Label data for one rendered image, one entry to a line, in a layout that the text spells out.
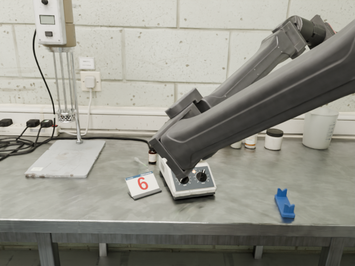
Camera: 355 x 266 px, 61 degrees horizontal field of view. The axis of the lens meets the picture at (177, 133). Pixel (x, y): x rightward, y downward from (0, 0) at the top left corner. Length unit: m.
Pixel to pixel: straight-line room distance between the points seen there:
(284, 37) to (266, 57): 0.09
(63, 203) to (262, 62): 0.63
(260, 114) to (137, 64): 1.05
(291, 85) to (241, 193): 0.66
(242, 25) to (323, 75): 1.07
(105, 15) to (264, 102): 1.09
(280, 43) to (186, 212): 0.48
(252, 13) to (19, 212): 1.09
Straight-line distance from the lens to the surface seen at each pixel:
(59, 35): 1.00
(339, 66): 0.29
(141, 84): 1.35
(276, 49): 0.71
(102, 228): 0.83
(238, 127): 0.36
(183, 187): 0.87
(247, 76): 0.61
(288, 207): 0.87
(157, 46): 1.33
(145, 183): 0.92
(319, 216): 0.92
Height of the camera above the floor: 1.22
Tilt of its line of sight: 20 degrees down
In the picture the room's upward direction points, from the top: 2 degrees clockwise
